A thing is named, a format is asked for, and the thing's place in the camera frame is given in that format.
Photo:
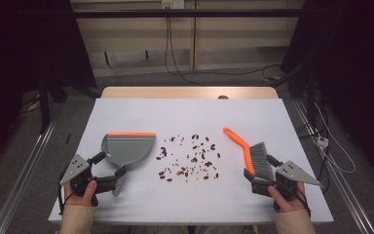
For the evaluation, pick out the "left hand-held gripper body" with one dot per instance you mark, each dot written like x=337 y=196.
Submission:
x=78 y=170

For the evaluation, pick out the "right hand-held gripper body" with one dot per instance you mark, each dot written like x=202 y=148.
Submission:
x=289 y=175

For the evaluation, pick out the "orange brush with grey bristles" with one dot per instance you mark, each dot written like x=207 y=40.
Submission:
x=256 y=159

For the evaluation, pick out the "grey dustpan with orange lip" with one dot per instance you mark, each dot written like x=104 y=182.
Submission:
x=128 y=148

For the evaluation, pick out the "red beans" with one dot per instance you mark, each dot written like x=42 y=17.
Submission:
x=194 y=159

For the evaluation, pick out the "person's right hand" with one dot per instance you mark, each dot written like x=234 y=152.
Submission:
x=287 y=201

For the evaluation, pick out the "person's left hand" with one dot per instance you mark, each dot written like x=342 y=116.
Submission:
x=82 y=196

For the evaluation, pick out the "white power strip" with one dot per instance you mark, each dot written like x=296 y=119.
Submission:
x=322 y=142

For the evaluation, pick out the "white table board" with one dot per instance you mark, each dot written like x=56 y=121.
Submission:
x=181 y=201

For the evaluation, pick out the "black metal stand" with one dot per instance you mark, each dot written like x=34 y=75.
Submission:
x=44 y=107
x=311 y=97

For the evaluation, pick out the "wooden table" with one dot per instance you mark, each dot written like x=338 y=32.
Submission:
x=162 y=92

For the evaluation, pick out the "black curtain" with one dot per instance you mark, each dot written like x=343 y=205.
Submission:
x=354 y=65
x=22 y=48

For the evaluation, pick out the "black horizontal beam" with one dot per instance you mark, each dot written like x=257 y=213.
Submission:
x=207 y=13

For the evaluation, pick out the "metal floor rail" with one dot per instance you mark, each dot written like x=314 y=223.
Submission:
x=22 y=175
x=341 y=188

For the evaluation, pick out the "white wall socket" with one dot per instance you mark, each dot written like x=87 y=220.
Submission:
x=172 y=4

